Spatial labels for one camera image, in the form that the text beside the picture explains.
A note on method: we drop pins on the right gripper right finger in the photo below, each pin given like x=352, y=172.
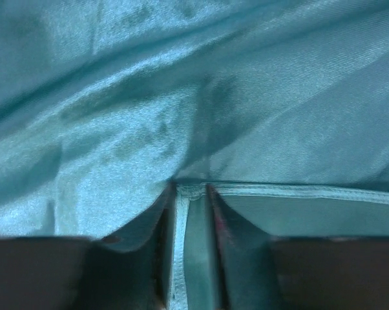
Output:
x=249, y=277

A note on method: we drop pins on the teal satin napkin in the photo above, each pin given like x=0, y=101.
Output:
x=281, y=106

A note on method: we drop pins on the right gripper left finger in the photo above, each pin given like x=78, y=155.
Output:
x=127, y=265

